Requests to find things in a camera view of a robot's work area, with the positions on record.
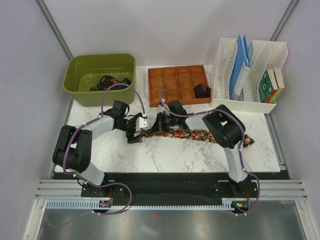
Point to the blue folder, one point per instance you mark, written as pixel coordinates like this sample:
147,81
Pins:
244,54

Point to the rolled dark red tie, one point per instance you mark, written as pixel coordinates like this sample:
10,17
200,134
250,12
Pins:
202,91

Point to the colourful floral patterned tie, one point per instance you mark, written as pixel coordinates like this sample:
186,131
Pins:
196,135

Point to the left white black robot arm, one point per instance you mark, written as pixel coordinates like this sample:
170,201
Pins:
73,149

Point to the green book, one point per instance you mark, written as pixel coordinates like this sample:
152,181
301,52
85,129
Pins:
267,88

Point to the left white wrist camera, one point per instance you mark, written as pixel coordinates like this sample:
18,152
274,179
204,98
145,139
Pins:
142,122

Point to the white plastic file organizer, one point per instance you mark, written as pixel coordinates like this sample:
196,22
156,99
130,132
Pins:
267,55

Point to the white booklet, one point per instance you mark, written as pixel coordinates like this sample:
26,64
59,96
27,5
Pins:
242,76

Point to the dark blue orange tie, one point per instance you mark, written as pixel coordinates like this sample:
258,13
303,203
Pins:
107,81

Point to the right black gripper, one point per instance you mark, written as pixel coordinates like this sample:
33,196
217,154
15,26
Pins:
159,124

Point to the aluminium frame rail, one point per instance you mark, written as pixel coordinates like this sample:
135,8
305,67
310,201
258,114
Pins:
278,190

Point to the white slotted cable duct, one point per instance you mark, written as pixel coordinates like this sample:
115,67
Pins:
95,204

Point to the orange compartment tray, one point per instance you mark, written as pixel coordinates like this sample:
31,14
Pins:
178,83

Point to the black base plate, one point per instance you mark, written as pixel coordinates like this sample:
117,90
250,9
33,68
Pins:
167,188

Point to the beige paperback book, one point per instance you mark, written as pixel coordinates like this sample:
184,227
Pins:
278,74

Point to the olive green plastic bin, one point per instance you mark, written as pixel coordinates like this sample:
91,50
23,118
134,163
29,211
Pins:
85,71

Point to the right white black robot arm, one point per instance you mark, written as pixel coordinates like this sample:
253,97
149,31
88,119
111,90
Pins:
220,127

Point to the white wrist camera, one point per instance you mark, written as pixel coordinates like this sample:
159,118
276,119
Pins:
142,122
162,104

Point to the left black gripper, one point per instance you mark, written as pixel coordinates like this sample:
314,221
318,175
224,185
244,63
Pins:
131,139

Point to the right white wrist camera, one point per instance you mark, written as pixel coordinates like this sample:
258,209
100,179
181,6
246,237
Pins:
162,104

